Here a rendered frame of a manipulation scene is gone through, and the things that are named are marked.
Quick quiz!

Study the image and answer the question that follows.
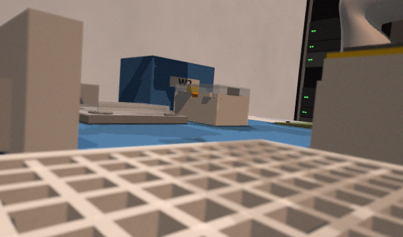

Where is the blue bench mat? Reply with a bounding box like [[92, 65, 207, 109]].
[[78, 119, 311, 150]]

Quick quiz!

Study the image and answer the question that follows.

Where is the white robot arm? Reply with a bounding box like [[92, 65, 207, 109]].
[[339, 0, 403, 52]]

